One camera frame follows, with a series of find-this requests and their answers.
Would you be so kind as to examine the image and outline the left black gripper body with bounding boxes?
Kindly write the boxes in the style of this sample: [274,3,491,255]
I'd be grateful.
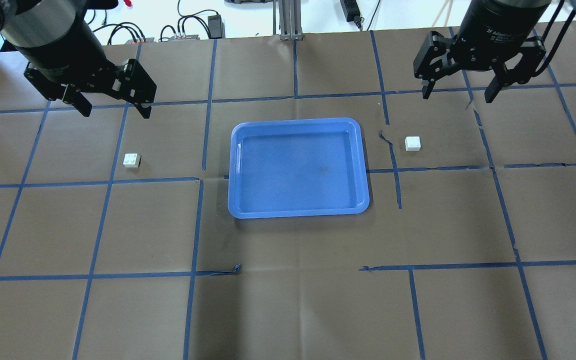
[23,20,116,98]

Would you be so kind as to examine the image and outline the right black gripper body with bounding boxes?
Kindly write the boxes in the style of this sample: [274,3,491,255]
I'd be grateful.
[448,0,549,68]

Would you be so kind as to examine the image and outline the white block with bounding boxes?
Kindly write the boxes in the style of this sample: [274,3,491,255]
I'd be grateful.
[404,136,422,152]
[122,153,142,169]

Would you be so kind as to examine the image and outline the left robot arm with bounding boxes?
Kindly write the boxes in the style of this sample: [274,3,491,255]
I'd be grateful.
[0,0,157,119]

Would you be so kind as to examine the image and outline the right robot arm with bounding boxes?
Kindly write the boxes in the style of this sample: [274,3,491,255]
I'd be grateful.
[413,0,576,103]

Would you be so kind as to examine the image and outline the blue plastic tray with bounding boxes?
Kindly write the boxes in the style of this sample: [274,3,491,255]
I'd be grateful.
[227,117,371,219]

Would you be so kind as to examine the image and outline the black power strip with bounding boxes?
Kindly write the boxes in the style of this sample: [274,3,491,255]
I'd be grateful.
[340,0,362,24]

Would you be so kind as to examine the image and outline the black power adapter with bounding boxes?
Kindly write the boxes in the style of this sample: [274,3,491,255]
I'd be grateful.
[206,14,226,39]

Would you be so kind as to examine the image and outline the brown paper table cover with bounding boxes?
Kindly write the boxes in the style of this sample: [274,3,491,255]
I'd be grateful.
[0,22,576,360]

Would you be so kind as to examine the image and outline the aluminium frame post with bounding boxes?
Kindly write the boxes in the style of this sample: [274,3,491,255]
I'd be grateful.
[272,0,304,41]

